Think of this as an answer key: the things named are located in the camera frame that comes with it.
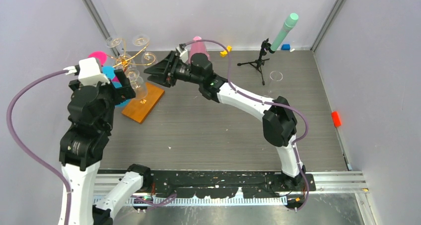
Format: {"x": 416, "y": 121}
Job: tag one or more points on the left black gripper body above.
{"x": 113, "y": 95}

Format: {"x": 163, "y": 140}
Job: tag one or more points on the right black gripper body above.
{"x": 179, "y": 71}

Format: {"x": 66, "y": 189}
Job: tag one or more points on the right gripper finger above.
{"x": 164, "y": 66}
{"x": 161, "y": 80}

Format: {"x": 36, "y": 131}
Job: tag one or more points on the tall clear wine glass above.
{"x": 276, "y": 76}

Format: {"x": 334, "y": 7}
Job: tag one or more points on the short ribbed clear glass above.
{"x": 137, "y": 83}

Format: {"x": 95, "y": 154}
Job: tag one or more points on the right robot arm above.
{"x": 278, "y": 120}

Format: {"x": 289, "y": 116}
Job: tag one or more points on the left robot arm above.
{"x": 81, "y": 150}

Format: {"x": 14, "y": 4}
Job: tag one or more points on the blue wine glass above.
{"x": 109, "y": 72}

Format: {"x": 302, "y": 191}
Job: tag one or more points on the pink wine glass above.
{"x": 101, "y": 56}

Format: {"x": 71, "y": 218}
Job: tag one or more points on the clear wine glass back right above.
{"x": 141, "y": 40}

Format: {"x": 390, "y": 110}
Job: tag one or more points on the clear wine glass back left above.
{"x": 112, "y": 42}

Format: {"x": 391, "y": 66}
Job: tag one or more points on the pink metronome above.
{"x": 198, "y": 47}

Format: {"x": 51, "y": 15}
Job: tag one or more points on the yellow block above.
{"x": 224, "y": 53}

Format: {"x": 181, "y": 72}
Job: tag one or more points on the black tripod stand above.
{"x": 258, "y": 63}

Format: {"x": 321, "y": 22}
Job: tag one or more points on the blue block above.
{"x": 285, "y": 47}

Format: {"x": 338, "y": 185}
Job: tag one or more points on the mint green microphone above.
{"x": 289, "y": 23}

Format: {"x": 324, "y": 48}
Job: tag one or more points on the red block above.
{"x": 336, "y": 119}

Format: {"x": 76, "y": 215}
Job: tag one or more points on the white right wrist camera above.
{"x": 182, "y": 53}

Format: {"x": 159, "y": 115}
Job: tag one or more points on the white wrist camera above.
{"x": 90, "y": 73}
{"x": 182, "y": 53}

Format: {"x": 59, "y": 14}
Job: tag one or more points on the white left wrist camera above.
{"x": 90, "y": 73}

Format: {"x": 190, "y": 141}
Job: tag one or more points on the gold wire glass rack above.
{"x": 124, "y": 60}

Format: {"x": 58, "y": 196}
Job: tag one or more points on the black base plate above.
{"x": 219, "y": 184}

